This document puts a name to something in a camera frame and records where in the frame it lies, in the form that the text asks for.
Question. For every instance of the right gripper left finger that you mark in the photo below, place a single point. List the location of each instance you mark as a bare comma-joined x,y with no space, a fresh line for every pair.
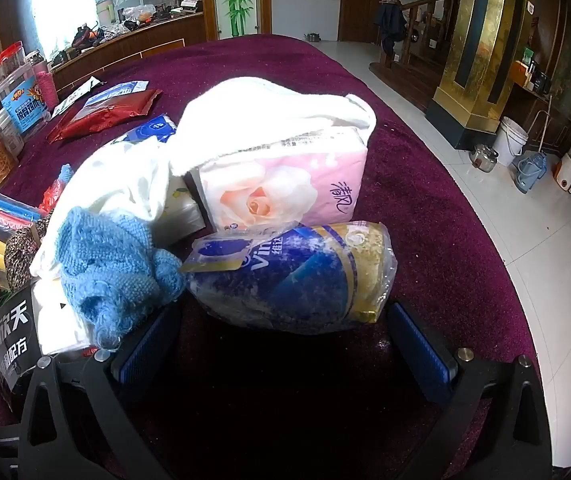
74,425

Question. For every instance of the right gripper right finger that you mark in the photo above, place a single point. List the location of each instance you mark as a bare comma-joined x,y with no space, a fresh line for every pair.
514,441

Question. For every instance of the blue knitted cloth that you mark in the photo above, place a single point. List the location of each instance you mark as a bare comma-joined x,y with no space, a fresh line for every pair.
112,274

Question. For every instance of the white plastic bag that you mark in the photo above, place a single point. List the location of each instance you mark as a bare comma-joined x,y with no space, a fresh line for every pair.
121,177

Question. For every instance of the blue gold tissue roll pack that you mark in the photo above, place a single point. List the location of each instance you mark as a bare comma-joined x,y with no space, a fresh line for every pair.
306,279

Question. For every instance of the pink rose tissue pack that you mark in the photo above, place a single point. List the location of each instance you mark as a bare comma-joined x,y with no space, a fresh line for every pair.
311,180

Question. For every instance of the white leaf-print tissue pack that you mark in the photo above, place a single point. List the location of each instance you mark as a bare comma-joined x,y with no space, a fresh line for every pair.
180,218

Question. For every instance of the maroon velvet tablecloth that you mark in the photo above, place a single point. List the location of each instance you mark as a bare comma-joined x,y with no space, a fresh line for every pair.
217,401

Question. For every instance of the blue cloth in red bag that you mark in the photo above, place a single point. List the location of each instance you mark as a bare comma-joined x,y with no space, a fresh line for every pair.
53,193

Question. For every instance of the metal kettle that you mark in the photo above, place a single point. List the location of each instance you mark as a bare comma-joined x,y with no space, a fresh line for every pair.
484,158

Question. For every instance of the blue white tissue packet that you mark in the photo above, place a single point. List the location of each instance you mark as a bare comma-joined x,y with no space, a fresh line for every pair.
160,128

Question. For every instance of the red foil pouch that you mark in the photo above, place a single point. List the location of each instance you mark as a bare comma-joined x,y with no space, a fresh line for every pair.
103,115

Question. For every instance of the white plastic bucket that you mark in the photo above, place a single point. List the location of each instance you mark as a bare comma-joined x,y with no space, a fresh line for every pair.
509,142

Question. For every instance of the white folded towel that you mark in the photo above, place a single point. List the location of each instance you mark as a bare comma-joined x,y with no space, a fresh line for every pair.
246,112

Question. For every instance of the blue label clear jar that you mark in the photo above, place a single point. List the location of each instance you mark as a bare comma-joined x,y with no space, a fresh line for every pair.
21,97

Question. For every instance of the blue white flat packet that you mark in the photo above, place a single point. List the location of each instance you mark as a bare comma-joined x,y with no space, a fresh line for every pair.
122,89

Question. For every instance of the white leaflet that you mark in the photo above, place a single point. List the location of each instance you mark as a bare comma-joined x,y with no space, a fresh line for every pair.
90,84

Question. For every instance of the wooden cabinet counter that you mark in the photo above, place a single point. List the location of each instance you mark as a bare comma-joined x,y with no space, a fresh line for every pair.
149,40

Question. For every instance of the red lid clear jar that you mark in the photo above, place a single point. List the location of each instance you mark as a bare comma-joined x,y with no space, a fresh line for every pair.
11,59

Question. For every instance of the gold black pillar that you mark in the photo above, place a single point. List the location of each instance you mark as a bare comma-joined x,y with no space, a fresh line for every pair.
475,87

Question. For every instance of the person in dark jacket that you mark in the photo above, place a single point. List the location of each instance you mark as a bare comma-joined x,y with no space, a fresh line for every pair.
392,25

